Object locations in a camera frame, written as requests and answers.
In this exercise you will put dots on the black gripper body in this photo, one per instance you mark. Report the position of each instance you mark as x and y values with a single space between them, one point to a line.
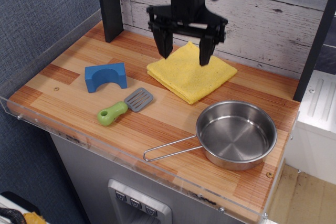
187 17

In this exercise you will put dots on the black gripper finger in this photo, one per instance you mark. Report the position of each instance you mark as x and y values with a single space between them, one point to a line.
207 46
163 38

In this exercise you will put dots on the yellow cloth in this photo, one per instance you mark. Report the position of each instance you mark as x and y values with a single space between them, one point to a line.
182 74

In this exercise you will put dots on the green handled grey toy spatula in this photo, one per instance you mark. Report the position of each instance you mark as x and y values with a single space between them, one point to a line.
135 102

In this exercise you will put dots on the silver pot with wire handle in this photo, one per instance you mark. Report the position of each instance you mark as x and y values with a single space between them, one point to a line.
235 135

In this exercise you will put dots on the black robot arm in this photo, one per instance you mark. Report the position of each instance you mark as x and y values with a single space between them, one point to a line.
189 18

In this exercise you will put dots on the blue arch wooden block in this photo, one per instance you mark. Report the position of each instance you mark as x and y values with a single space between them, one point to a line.
95 76

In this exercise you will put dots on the clear acrylic edge guard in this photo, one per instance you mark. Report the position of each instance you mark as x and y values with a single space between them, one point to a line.
159 138

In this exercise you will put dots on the white ridged appliance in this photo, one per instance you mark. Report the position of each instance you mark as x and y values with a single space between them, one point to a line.
311 148

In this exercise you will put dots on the grey toy cabinet front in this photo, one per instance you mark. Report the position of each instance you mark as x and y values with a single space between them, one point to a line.
90 172

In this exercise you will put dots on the silver button control panel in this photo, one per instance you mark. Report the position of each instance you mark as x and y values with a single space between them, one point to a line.
133 206

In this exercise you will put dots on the yellow black object bottom corner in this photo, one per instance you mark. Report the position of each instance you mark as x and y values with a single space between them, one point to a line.
15 209

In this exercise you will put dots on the black left upright post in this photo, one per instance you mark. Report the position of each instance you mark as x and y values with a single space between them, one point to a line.
112 19

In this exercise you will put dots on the black upright post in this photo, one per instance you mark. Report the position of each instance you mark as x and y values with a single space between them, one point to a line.
312 58
112 19

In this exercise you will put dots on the black right upright post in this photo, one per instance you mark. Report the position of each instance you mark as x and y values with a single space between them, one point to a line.
312 58

